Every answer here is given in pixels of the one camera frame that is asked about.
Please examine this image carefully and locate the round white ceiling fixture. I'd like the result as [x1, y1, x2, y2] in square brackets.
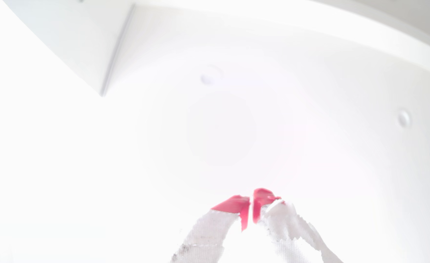
[398, 109, 412, 129]

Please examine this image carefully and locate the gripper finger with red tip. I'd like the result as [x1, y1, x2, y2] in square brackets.
[252, 188, 344, 263]
[170, 195, 251, 263]

